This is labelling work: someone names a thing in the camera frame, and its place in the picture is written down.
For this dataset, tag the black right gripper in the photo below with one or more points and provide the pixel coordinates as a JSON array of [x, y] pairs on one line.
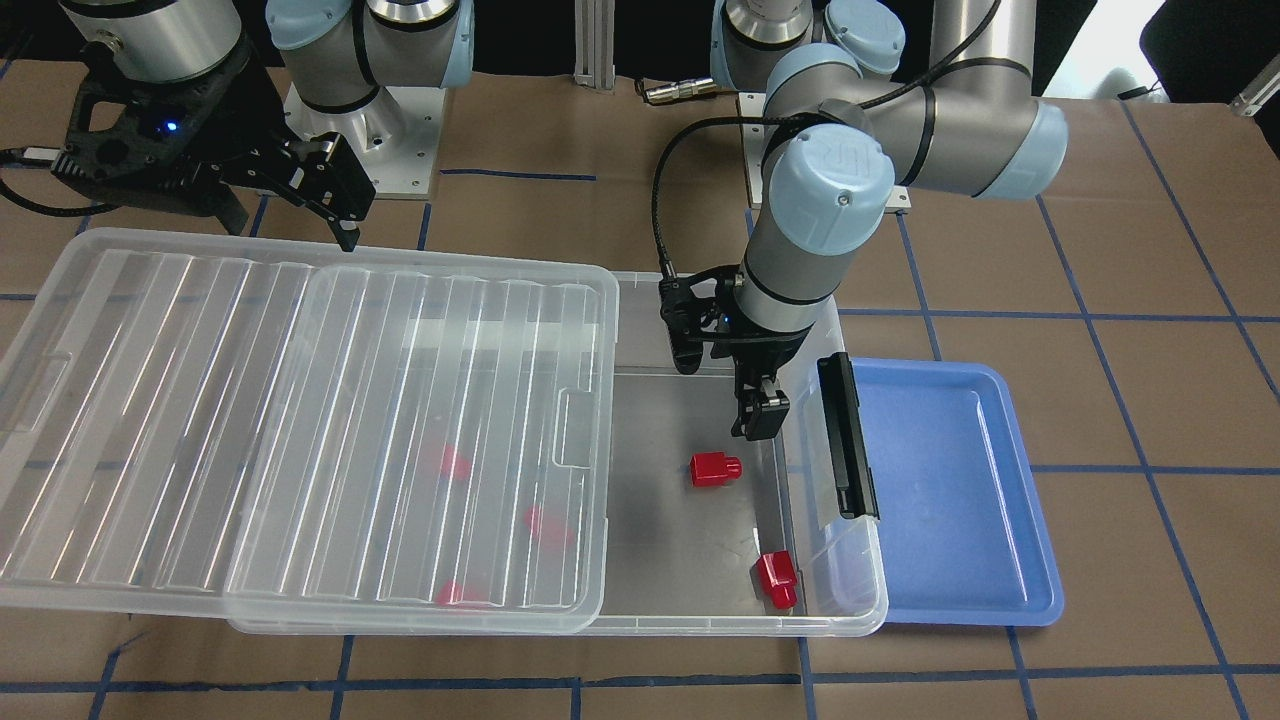
[[243, 115]]

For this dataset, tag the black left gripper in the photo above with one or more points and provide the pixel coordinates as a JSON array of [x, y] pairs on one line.
[[764, 351]]

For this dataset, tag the red block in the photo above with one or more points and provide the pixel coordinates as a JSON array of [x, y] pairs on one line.
[[777, 577], [714, 469], [446, 462], [459, 594], [549, 532]]

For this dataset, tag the clear plastic box lid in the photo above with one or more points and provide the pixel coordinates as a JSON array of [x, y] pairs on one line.
[[133, 399]]

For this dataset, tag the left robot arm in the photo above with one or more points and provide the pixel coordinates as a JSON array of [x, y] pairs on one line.
[[839, 137]]

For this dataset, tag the clear plastic storage box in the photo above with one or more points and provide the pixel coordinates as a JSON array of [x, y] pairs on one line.
[[472, 450]]

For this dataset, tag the blue plastic tray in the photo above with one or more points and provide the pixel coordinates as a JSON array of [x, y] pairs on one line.
[[961, 526]]

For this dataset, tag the red block under lid front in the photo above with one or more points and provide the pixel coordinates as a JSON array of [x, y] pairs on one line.
[[459, 594]]

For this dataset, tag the black box latch handle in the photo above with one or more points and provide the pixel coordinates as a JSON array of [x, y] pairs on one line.
[[853, 479]]

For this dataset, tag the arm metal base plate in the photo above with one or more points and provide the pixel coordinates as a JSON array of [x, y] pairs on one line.
[[396, 136], [753, 141]]

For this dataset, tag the metal cable connector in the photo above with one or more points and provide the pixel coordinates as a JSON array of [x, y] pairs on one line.
[[680, 91]]

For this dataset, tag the aluminium frame post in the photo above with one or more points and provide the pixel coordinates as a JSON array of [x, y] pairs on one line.
[[593, 34]]

